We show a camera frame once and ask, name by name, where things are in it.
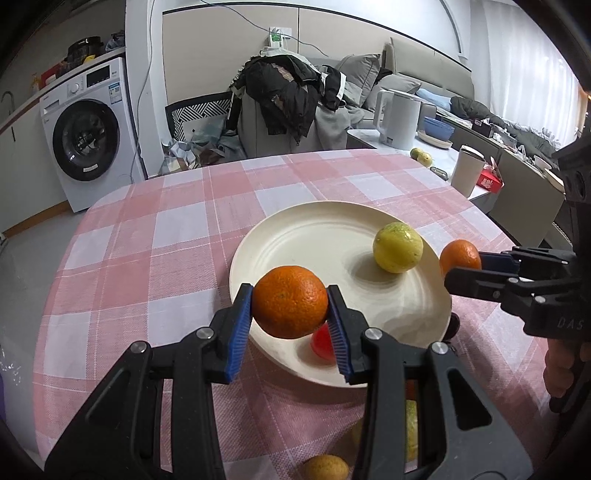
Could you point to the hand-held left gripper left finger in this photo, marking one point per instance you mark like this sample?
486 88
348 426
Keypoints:
242 327

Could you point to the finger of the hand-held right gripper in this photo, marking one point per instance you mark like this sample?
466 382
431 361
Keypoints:
475 281
496 263

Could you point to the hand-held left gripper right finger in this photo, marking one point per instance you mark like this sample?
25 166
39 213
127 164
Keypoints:
339 332

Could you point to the orange tangerine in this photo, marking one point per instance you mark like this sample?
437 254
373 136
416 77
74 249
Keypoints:
290 302
459 255

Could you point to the cream round plate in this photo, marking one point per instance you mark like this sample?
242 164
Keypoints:
318 249

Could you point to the large green citrus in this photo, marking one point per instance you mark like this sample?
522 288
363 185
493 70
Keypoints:
411 429

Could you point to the brown longan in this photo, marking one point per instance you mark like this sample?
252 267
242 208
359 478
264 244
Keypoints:
325 467

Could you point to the person's right hand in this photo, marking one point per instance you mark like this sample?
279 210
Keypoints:
558 369

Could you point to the red gift box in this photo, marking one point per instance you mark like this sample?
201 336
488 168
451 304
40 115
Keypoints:
491 180

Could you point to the yellow-green citrus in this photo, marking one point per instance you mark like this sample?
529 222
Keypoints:
397 248

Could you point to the beige tumbler cup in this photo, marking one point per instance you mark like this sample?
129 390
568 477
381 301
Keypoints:
466 173

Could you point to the pink checked tablecloth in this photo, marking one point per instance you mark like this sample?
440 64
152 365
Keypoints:
161 258

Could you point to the small green tangerine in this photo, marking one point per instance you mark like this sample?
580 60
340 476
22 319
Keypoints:
425 159
416 153

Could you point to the cream shallow dish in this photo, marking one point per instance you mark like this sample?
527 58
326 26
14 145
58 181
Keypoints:
434 143

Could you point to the blue bowl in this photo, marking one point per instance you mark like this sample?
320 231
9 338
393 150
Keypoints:
438 129

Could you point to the dark blanket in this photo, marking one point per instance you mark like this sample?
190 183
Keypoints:
480 113

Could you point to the white electric kettle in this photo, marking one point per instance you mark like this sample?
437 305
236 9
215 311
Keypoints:
399 117

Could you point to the pile of bags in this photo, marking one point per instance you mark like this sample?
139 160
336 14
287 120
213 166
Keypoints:
198 152

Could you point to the grey chair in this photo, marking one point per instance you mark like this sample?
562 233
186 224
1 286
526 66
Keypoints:
254 134

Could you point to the grey hoodie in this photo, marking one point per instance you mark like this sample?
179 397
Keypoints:
332 129

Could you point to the grey pillow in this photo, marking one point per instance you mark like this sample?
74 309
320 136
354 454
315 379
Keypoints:
360 76
397 85

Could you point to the beige sofa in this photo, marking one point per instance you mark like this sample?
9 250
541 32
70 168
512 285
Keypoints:
429 64

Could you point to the black white patterned bag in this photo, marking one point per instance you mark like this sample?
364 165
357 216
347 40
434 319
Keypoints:
198 108

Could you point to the black and white jacket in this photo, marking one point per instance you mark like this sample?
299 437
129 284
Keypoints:
333 85

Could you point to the white washing machine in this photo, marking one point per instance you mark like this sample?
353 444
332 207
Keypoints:
87 138

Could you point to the black cooking pot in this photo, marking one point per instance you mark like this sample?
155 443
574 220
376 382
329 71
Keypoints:
84 48

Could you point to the metal faucet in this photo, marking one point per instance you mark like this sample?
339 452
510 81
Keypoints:
8 99

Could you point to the green white wall charger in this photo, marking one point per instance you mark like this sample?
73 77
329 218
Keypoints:
277 39

